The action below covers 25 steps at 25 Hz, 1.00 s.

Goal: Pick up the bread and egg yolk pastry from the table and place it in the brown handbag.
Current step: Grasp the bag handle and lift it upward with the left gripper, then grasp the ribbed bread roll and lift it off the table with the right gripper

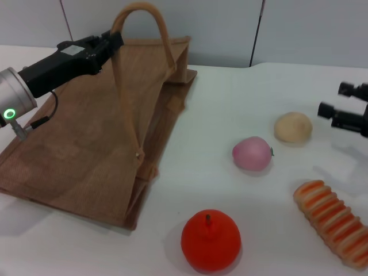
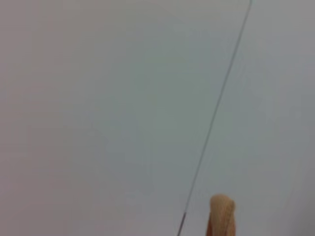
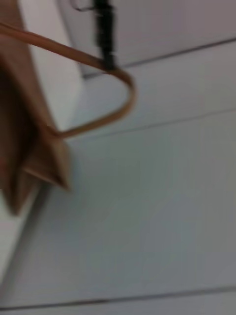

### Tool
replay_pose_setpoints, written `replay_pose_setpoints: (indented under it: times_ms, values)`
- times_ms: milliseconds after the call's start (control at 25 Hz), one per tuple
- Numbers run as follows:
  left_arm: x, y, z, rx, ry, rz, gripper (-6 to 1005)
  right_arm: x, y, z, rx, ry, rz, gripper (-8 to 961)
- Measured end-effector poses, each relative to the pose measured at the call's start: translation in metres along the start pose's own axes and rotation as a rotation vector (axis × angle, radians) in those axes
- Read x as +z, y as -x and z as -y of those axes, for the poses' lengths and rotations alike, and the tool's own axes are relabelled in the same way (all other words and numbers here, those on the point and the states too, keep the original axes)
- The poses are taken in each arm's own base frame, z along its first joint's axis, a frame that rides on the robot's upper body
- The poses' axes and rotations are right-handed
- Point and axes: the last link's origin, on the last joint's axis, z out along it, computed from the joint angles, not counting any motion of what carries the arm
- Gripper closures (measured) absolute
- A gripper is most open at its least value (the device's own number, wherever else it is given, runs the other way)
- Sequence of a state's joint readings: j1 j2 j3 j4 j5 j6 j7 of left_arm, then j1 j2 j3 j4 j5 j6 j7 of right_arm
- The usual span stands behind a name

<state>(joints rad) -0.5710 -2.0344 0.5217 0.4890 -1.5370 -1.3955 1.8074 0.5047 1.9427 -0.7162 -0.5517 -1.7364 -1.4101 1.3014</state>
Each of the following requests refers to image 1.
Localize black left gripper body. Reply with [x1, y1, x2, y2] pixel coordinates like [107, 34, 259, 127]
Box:
[18, 36, 102, 98]

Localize thin dark wall strip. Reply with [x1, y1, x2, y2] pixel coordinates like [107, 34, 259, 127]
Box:
[249, 0, 265, 68]
[59, 0, 73, 43]

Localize beige round egg yolk pastry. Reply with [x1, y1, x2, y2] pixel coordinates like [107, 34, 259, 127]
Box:
[274, 112, 313, 144]

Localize brown jute tote bag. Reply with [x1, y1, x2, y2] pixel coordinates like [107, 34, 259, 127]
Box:
[0, 2, 198, 231]

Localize orange striped bread roll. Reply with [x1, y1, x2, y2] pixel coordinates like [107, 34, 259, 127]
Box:
[293, 179, 368, 264]

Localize red toy apple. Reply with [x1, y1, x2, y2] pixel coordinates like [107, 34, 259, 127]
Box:
[181, 209, 242, 273]

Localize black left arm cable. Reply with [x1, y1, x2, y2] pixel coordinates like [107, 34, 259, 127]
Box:
[21, 91, 59, 133]

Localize pink toy peach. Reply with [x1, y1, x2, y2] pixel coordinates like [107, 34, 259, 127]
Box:
[232, 136, 275, 172]

